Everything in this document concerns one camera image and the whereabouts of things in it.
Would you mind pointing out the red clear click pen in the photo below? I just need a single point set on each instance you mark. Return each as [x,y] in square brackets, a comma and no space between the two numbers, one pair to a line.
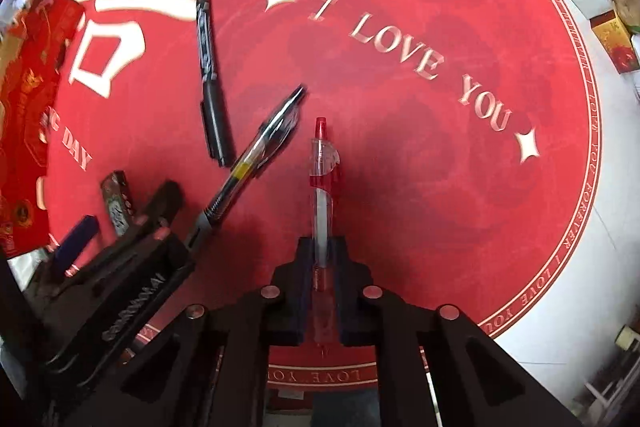
[320,207]

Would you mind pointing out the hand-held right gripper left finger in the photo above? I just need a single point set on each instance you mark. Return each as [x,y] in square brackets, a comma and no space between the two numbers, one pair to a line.
[305,287]

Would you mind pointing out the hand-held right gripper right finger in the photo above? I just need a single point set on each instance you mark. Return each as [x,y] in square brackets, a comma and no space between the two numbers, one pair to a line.
[342,292]

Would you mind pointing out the red lighter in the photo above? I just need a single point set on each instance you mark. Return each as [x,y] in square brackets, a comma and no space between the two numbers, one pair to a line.
[117,207]

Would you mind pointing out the red cardboard gift box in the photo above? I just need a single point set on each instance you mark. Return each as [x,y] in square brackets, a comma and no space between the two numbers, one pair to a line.
[25,117]

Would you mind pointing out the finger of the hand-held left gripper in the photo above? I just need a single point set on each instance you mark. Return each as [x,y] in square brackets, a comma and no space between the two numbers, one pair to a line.
[160,207]
[75,242]

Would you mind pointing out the black marker pen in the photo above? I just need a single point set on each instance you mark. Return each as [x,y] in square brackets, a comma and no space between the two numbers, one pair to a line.
[212,97]

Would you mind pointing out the red round printed mat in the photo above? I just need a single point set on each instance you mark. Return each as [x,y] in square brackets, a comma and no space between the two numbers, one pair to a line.
[425,207]

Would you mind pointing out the black clear gel pen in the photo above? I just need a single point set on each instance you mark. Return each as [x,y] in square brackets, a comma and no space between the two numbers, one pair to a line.
[250,152]

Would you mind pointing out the red and gold box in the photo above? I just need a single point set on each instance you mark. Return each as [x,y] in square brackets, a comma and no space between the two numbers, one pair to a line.
[617,42]

